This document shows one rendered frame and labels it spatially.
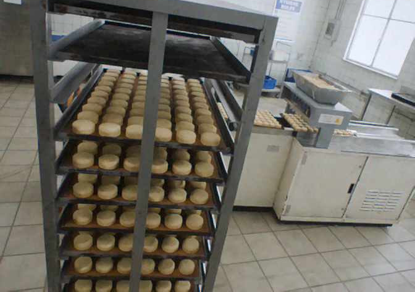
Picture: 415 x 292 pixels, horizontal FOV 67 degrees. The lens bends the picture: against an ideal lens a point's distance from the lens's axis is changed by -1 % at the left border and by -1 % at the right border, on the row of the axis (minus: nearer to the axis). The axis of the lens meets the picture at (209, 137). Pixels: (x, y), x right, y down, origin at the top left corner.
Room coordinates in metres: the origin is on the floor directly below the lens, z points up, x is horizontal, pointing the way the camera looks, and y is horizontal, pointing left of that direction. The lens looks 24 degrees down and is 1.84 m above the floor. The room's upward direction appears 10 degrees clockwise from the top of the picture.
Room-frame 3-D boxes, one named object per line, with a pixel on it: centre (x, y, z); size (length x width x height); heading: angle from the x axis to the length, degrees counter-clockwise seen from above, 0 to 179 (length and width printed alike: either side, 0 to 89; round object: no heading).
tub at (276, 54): (6.89, -1.01, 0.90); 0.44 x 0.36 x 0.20; 30
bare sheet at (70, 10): (0.96, 0.20, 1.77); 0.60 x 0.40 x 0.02; 12
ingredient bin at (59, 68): (5.49, 2.72, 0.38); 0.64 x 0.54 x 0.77; 24
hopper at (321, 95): (2.76, -0.84, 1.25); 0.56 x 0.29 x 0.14; 13
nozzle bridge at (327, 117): (2.76, -0.84, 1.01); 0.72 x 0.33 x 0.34; 13
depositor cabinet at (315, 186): (2.86, -1.30, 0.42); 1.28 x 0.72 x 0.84; 103
